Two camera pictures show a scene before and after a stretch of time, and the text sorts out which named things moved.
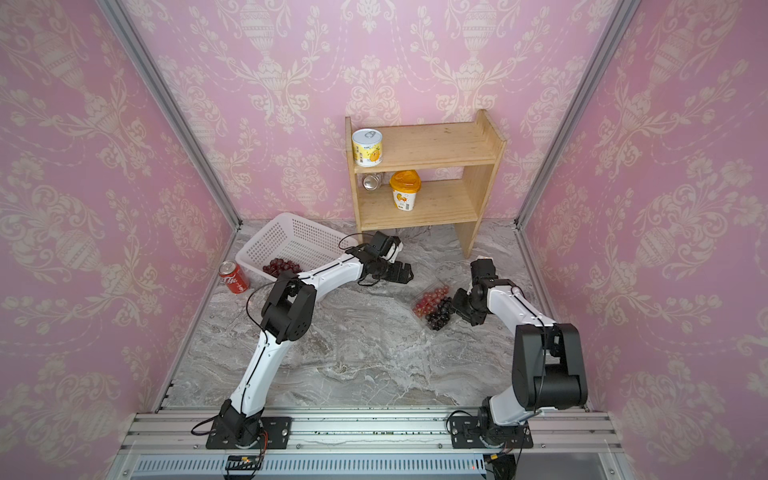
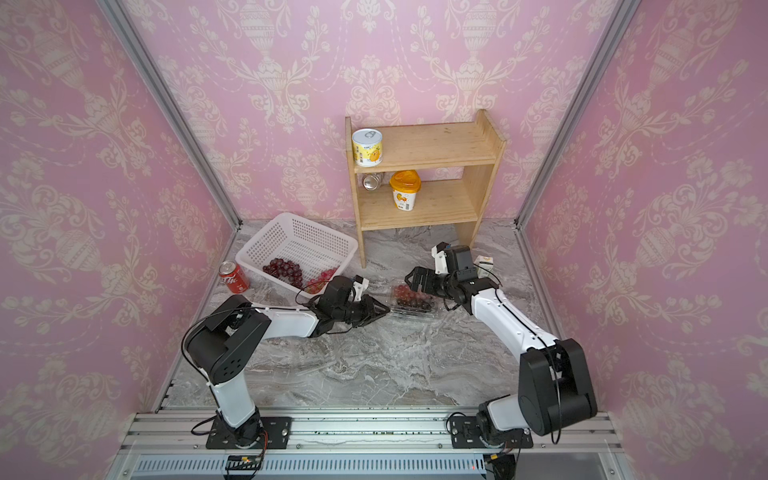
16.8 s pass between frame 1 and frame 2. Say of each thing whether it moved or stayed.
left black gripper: moved
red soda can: stayed
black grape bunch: moved
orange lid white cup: stayed
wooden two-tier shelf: stayed
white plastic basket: stayed
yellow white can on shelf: stayed
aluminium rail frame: stayed
